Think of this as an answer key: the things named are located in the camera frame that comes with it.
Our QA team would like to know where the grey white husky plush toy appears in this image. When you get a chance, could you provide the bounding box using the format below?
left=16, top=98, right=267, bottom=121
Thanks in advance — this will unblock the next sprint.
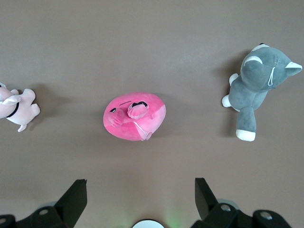
left=221, top=43, right=304, bottom=143

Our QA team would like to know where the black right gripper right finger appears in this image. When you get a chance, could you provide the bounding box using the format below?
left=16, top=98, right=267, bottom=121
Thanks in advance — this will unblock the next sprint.
left=190, top=177, right=292, bottom=228

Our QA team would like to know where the round hot pink plush toy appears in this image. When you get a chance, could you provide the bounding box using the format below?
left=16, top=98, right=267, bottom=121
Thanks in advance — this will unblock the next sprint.
left=102, top=93, right=166, bottom=142

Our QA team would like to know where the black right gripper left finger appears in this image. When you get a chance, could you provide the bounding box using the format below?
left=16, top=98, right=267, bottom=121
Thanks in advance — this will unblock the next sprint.
left=0, top=179, right=87, bottom=228

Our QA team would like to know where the pink white puppy plush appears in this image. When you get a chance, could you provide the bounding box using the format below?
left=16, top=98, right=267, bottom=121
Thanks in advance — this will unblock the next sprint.
left=0, top=82, right=41, bottom=133

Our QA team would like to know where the brown table cover sheet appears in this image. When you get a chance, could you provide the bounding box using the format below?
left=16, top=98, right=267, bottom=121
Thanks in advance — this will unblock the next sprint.
left=0, top=0, right=304, bottom=228

